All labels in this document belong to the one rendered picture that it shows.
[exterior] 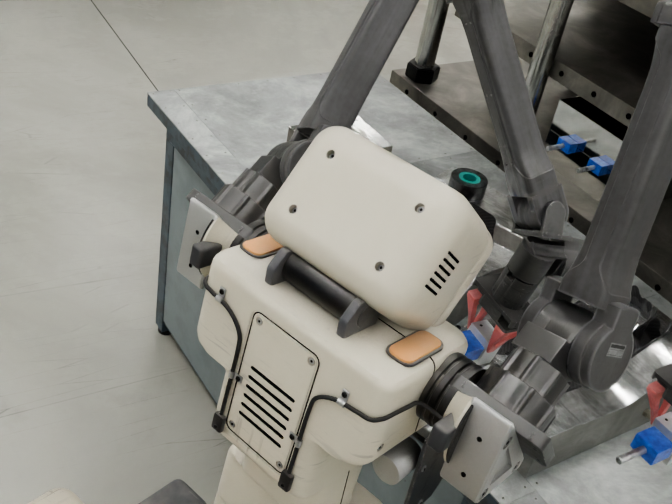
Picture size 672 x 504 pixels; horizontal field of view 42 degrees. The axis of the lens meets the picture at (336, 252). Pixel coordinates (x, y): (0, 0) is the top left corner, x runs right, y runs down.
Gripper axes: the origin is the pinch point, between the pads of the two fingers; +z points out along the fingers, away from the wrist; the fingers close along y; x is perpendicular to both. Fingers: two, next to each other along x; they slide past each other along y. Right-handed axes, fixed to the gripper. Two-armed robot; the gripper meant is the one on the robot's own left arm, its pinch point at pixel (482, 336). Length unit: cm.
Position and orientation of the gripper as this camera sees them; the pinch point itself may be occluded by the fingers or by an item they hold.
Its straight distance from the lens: 144.6
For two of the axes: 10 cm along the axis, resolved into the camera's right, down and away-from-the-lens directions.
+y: -5.0, -6.7, 5.5
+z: -3.5, 7.4, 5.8
